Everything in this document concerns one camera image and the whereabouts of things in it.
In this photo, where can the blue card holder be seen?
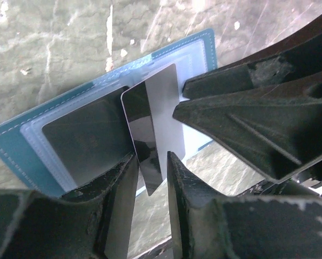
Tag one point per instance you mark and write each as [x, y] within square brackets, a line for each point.
[25, 150]

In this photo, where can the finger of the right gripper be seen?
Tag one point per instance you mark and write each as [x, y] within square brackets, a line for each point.
[276, 130]
[297, 56]

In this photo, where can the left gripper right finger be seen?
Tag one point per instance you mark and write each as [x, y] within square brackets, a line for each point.
[207, 224]

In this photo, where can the grey card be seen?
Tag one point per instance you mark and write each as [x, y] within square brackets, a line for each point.
[91, 139]

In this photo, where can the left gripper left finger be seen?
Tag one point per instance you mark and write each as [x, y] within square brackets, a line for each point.
[92, 221]

